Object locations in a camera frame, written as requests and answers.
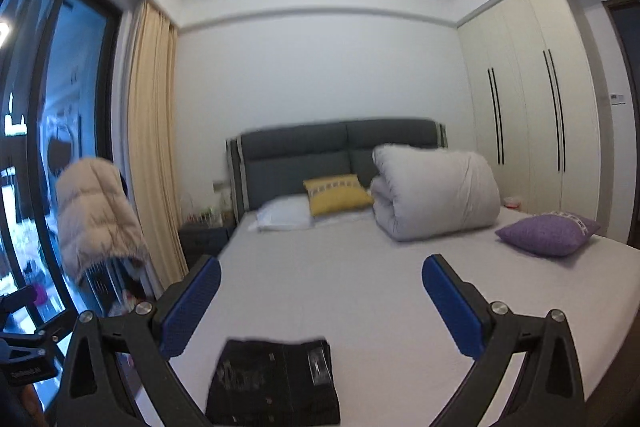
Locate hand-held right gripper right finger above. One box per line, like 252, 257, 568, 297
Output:
421, 254, 587, 427

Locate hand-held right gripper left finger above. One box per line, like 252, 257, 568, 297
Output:
55, 255, 222, 427

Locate black pants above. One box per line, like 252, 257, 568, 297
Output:
205, 338, 342, 427

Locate person's left forearm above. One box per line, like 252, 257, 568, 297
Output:
0, 382, 51, 427

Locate dark grey nightstand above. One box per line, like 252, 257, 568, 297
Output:
178, 219, 236, 259

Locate bed with white sheet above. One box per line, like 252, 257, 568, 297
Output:
135, 206, 640, 427

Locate rolled white duvet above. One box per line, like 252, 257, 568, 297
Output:
370, 144, 502, 242

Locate purple pillow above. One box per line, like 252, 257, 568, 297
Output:
495, 212, 602, 258

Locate beige puffer jacket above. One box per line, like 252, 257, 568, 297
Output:
55, 158, 150, 283

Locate white pillow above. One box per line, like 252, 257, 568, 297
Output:
256, 197, 314, 233
312, 206, 377, 229

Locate yellow pillow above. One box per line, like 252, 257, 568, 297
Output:
303, 174, 375, 218

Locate beige curtain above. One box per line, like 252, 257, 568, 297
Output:
125, 0, 189, 303

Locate grey padded headboard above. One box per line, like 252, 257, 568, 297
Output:
226, 118, 447, 214

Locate black framed glass door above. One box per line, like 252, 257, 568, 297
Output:
0, 0, 126, 408

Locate white wardrobe with black handles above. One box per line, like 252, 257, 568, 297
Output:
457, 0, 602, 224

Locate door with wooden frame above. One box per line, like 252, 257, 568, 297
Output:
602, 0, 640, 249

